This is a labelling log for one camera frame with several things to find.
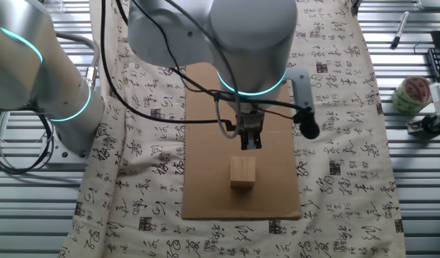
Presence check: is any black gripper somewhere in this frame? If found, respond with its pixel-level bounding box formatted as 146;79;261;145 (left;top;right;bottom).
236;111;266;151

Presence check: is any small wooden block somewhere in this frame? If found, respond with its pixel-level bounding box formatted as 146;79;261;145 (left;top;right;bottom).
229;156;257;189

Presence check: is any brown cardboard sheet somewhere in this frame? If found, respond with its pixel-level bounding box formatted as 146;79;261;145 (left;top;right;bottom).
181;62;302;221

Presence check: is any calligraphy print cloth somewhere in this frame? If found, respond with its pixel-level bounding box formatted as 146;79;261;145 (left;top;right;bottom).
58;0;407;258

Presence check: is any clear packing tape roll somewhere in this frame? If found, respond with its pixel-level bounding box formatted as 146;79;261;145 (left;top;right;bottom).
391;75;433;117

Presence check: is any metal clamp device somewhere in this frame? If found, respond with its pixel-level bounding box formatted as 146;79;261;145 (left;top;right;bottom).
406;111;440;137

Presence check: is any black marker pen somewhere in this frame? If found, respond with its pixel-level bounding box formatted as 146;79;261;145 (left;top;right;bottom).
390;11;411;50

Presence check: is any grey flat device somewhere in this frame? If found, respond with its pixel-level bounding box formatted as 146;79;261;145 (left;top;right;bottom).
416;0;440;11

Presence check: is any clear plastic object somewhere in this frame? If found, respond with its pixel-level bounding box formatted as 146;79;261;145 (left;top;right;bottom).
40;0;66;14

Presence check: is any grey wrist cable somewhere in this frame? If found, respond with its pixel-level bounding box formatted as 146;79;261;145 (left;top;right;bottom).
162;0;243;140

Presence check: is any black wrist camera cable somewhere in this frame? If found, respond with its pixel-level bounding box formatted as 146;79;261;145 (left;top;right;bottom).
115;0;307;115

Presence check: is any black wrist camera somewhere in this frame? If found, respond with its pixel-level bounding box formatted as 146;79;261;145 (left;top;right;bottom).
293;109;320;140

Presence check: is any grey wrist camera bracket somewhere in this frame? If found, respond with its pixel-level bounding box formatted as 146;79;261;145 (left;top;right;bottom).
284;67;316;116

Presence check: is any thick black gripper cable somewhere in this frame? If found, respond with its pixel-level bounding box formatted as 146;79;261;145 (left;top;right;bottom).
100;0;239;132

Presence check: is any metal cable connector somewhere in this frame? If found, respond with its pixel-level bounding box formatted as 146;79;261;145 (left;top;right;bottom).
85;66;99;91

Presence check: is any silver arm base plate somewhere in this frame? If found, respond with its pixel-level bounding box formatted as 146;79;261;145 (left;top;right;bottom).
0;138;90;171

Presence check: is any grey arm base cable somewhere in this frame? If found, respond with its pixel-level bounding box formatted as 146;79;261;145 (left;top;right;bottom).
54;31;101;72

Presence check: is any black base cable bundle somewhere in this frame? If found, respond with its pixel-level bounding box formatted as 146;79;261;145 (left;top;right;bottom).
0;110;57;176

